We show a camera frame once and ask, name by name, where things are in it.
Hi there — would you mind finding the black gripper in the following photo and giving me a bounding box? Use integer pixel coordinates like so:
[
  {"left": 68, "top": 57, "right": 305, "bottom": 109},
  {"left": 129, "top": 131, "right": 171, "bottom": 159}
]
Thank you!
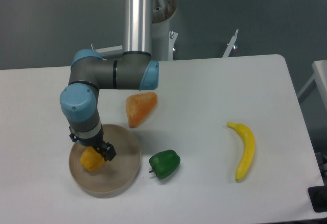
[{"left": 69, "top": 126, "right": 116, "bottom": 161}]

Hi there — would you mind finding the yellow bell pepper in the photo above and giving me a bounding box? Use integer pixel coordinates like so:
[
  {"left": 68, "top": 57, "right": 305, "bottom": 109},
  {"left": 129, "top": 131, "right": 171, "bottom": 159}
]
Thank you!
[{"left": 80, "top": 147, "right": 105, "bottom": 171}]

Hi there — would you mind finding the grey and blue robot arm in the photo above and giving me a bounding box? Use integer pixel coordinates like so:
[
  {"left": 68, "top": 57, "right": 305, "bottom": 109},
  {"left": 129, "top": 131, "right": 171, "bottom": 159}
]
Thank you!
[{"left": 60, "top": 0, "right": 159, "bottom": 161}]

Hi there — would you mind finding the beige round plate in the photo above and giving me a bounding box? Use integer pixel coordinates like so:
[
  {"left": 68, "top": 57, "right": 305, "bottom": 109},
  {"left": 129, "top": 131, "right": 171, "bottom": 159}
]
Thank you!
[{"left": 69, "top": 124, "right": 141, "bottom": 197}]

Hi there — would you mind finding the green bell pepper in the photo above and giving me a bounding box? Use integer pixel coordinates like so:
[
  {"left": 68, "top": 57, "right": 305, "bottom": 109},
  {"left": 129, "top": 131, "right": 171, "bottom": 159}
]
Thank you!
[{"left": 149, "top": 150, "right": 181, "bottom": 180}]

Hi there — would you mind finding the orange triangular bread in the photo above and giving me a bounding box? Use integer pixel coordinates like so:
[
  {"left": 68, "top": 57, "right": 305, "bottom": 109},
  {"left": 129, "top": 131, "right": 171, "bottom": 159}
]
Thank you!
[{"left": 126, "top": 92, "right": 157, "bottom": 128}]

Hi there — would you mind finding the yellow banana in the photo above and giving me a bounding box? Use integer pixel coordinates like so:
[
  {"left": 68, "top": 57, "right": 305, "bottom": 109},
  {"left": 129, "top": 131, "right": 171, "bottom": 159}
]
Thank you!
[{"left": 227, "top": 122, "right": 256, "bottom": 182}]

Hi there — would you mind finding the black device at table edge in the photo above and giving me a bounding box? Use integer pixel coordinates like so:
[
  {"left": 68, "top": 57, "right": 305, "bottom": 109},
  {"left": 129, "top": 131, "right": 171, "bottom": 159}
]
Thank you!
[{"left": 308, "top": 185, "right": 327, "bottom": 213}]

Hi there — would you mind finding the white side table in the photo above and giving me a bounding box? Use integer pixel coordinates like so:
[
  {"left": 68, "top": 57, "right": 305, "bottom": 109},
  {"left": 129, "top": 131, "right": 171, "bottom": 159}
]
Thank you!
[{"left": 297, "top": 60, "right": 326, "bottom": 107}]

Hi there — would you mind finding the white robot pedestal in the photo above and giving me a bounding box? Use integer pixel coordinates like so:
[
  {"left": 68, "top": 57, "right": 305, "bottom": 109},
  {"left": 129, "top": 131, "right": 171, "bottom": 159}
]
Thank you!
[{"left": 90, "top": 0, "right": 240, "bottom": 62}]

